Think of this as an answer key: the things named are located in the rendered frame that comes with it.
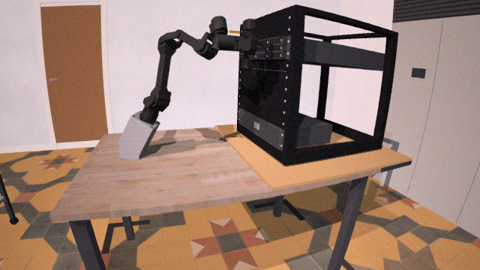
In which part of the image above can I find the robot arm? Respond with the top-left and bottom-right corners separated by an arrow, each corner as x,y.
139,16 -> 257,125

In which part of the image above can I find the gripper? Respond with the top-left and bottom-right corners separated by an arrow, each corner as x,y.
229,19 -> 269,70

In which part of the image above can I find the black metal rack frame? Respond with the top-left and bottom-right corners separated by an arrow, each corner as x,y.
237,4 -> 398,167

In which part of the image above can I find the tan flat board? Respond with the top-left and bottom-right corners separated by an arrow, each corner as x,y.
214,124 -> 413,191

